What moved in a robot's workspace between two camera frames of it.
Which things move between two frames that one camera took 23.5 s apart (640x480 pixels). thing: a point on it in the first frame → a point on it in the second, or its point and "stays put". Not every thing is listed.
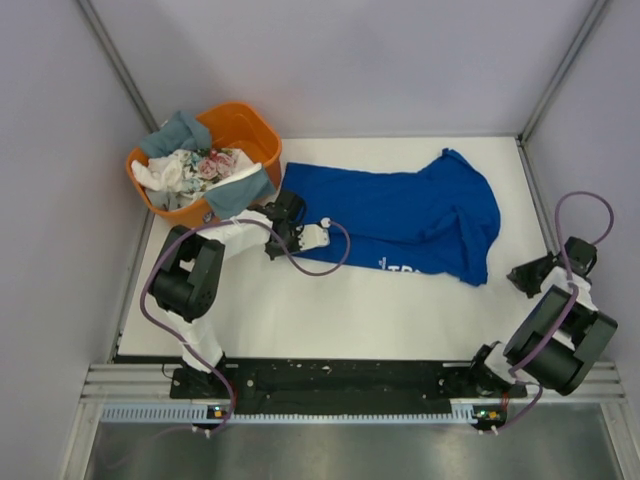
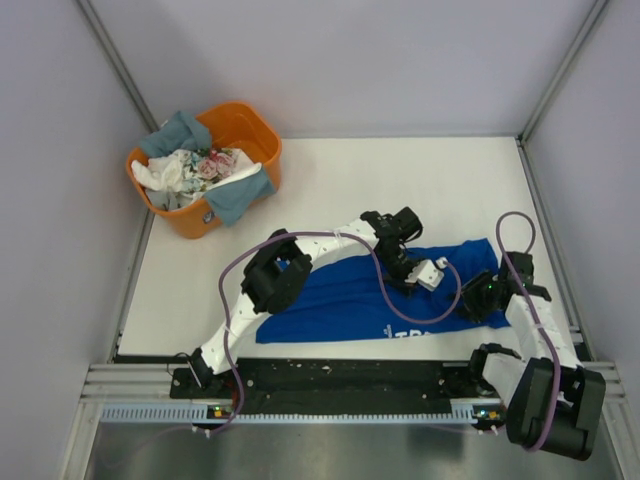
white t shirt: (163, 173) stays put
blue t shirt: (440, 220) → (353, 294)
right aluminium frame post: (592, 14) stays put
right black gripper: (519, 275) → (470, 307)
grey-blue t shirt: (184, 132) stays put
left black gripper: (292, 227) → (404, 287)
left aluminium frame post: (131, 87) stays put
